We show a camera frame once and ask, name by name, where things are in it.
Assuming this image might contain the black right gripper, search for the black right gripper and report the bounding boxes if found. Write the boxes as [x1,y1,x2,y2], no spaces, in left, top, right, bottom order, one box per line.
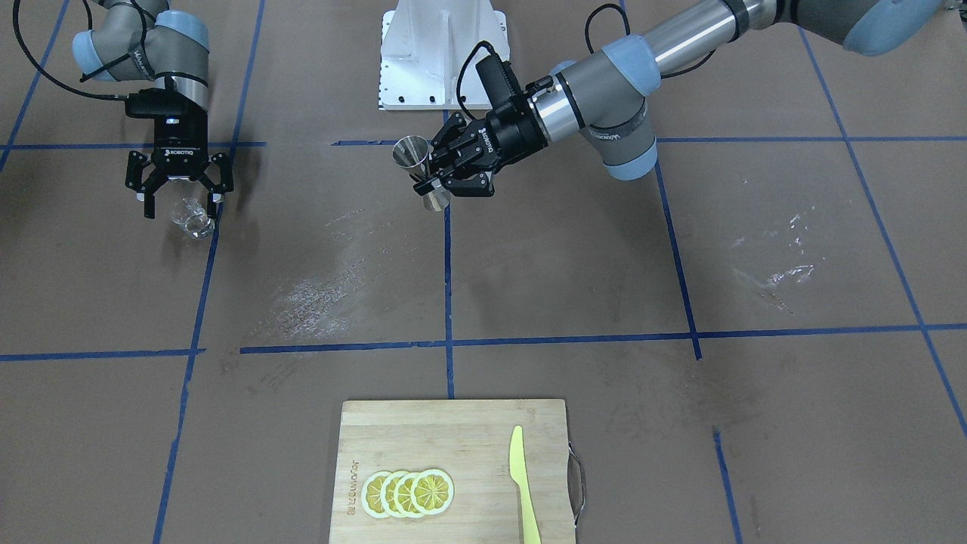
[125,102,234,223]

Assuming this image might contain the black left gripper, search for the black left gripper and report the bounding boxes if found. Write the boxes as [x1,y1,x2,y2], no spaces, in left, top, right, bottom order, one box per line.
[413,97,548,199]

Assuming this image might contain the clear glass shaker cup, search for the clear glass shaker cup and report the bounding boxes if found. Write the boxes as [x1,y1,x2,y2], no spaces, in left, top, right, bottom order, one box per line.
[170,197,215,239]

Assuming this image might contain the steel double jigger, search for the steel double jigger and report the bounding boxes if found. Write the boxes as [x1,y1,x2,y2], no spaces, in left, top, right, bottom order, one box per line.
[393,135,450,212]

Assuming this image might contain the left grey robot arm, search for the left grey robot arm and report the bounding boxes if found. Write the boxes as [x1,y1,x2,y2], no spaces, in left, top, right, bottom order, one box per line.
[409,1,941,201]

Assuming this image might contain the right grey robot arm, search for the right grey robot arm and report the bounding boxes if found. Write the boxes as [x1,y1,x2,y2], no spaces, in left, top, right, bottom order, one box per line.
[72,1,234,219]

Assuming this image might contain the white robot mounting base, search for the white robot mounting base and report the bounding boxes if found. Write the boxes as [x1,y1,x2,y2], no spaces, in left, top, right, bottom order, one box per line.
[378,1,511,110]

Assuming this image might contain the bamboo cutting board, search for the bamboo cutting board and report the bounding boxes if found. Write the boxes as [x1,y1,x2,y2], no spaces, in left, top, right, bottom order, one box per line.
[329,399,576,543]

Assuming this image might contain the back lemon slice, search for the back lemon slice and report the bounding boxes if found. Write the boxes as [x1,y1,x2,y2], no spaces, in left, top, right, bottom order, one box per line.
[362,471,391,519]

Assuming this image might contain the yellow plastic knife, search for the yellow plastic knife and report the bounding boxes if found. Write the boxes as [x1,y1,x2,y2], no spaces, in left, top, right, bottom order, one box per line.
[508,425,542,543]

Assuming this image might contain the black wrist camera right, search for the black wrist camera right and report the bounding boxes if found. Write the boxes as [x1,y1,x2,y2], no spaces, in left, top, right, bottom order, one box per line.
[124,88,191,119]

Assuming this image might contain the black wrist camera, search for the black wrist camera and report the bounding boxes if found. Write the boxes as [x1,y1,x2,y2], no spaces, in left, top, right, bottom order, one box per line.
[474,54,524,116]
[124,88,191,119]

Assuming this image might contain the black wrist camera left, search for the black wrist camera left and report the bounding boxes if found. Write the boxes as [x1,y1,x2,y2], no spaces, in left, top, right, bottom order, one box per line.
[474,54,524,116]

